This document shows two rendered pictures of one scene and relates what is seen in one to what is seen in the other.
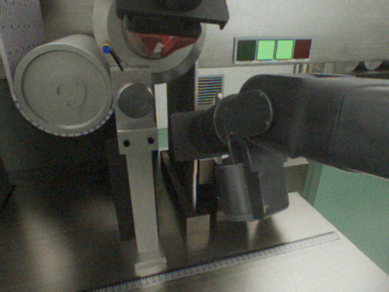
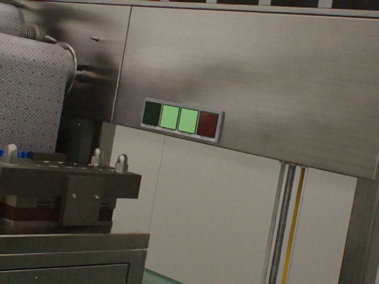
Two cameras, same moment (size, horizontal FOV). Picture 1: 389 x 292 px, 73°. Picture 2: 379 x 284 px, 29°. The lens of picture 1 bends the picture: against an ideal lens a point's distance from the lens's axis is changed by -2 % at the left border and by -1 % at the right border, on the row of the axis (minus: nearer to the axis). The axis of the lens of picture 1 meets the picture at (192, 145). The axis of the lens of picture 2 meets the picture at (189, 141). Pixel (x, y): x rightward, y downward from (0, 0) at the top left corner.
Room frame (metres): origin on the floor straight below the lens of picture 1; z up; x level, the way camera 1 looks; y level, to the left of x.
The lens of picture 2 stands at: (-0.04, -1.68, 1.22)
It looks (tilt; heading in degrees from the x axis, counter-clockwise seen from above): 3 degrees down; 59
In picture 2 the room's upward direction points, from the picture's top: 10 degrees clockwise
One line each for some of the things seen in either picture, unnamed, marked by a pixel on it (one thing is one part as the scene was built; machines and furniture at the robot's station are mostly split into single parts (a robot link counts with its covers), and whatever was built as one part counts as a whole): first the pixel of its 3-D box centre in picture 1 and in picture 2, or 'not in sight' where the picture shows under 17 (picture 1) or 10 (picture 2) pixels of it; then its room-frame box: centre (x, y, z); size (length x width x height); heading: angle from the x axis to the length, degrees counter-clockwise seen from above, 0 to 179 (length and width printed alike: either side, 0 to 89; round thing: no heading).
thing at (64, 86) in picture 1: (76, 74); not in sight; (0.47, 0.20, 1.17); 0.26 x 0.12 x 0.12; 16
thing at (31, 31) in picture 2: not in sight; (21, 34); (0.59, 0.37, 1.33); 0.07 x 0.07 x 0.07; 16
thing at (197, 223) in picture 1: (180, 183); not in sight; (0.52, 0.03, 0.92); 0.28 x 0.04 x 0.04; 16
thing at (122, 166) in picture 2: (218, 99); (122, 162); (0.75, -0.07, 1.05); 0.04 x 0.04 x 0.04
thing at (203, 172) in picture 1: (190, 145); not in sight; (0.52, 0.00, 1.01); 0.23 x 0.03 x 0.05; 16
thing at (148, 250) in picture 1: (140, 176); not in sight; (0.33, 0.08, 1.05); 0.06 x 0.05 x 0.31; 16
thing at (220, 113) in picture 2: (274, 49); (179, 119); (0.80, -0.23, 1.18); 0.25 x 0.01 x 0.07; 106
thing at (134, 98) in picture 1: (135, 99); not in sight; (0.29, 0.06, 1.18); 0.04 x 0.02 x 0.04; 106
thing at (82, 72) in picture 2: not in sight; (70, 72); (0.66, 0.13, 1.25); 0.07 x 0.04 x 0.04; 16
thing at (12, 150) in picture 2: not in sight; (10, 154); (0.44, -0.16, 1.05); 0.04 x 0.04 x 0.04
